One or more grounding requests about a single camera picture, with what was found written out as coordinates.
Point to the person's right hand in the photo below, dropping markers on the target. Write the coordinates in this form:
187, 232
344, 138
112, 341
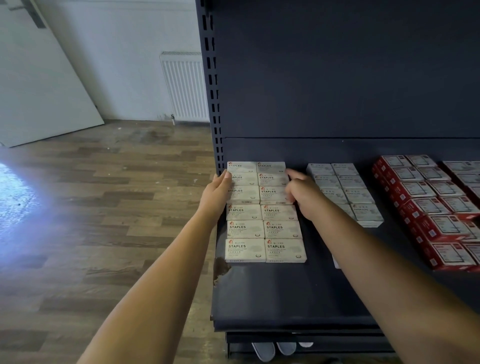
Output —
307, 196

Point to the person's left hand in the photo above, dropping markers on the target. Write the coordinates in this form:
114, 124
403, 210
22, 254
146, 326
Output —
216, 196

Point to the small red white box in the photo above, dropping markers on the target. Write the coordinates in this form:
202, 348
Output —
450, 255
446, 225
395, 160
469, 178
475, 190
461, 205
405, 173
459, 166
416, 188
433, 172
421, 160
447, 187
475, 251
429, 205
473, 229

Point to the dark metal shelf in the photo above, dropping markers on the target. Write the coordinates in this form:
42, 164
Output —
337, 75

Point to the person's right forearm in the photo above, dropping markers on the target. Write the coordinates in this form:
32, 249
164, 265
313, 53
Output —
397, 292

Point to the person's left forearm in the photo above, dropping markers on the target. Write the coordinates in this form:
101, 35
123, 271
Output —
150, 300

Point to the pink slipper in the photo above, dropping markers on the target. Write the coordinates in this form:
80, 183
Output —
305, 344

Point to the grey slipper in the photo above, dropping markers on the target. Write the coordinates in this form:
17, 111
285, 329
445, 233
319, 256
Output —
286, 347
263, 350

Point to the white wall radiator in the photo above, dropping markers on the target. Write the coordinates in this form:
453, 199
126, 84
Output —
184, 86

